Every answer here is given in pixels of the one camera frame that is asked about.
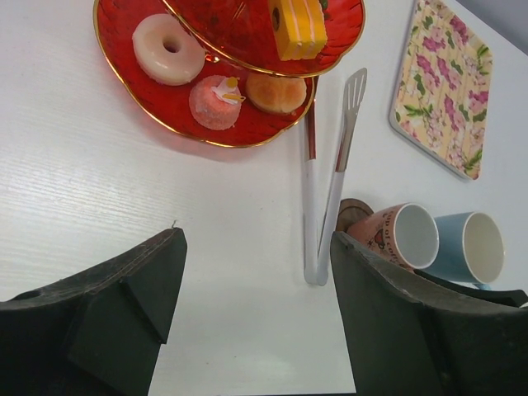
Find white frosted donut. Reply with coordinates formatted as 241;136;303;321
132;13;205;86

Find pink handled white cup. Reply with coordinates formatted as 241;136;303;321
346;203;440;271

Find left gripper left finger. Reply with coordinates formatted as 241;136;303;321
1;228;187;395

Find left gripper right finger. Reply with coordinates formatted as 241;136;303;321
331;232;527;395

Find floral serving tray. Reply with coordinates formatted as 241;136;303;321
389;1;493;180

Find yellow layered cake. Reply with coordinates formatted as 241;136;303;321
267;0;328;61

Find red three-tier cake stand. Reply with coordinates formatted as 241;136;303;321
92;0;367;149

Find brown bread roll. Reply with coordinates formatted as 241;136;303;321
245;73;307;115

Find metal tongs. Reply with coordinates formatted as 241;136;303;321
302;68;368;286

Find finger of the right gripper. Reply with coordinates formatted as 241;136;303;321
414;270;527;308

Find blue mug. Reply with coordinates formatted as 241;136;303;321
425;212;505;285

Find dark wooden coaster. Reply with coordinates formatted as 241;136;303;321
335;198;374;232

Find red round macaron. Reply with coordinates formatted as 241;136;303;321
189;75;245;130

